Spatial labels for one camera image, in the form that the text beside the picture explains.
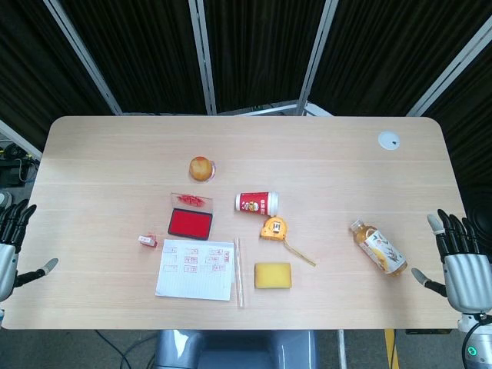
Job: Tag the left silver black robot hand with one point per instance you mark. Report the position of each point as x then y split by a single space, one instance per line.
8 265

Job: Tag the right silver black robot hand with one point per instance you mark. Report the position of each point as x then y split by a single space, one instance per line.
467 280

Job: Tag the small red stamp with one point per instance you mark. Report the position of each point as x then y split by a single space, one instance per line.
147 240

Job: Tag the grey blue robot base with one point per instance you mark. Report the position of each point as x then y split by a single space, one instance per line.
238 350

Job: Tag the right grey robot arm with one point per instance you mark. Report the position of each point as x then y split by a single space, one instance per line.
476 346

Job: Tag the red ink pad clear lid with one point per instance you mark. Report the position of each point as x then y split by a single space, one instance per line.
190 225

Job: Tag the black table control box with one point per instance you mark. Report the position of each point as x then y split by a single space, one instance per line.
426 331

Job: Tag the tea bottle white cap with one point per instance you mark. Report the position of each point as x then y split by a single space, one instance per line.
378 248

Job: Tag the yellow table leg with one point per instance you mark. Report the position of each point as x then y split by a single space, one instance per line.
390 350

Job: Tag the white table leg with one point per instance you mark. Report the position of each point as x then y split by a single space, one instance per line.
342 350

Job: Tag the white lined stamped notepad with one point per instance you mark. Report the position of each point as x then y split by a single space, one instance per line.
196 280

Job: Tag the yellow sponge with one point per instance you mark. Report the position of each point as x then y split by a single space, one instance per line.
273 275

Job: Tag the yellow tape measure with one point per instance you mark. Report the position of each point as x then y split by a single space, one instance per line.
272 230

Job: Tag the orange jelly cup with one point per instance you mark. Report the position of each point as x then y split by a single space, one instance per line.
201 168

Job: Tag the red paper cup white lid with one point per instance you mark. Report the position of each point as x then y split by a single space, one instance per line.
253 203

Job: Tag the clear glass test tube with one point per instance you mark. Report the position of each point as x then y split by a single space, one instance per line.
240 276

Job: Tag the white aluminium partition post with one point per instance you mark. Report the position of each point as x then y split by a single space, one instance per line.
449 73
203 57
19 138
315 57
82 57

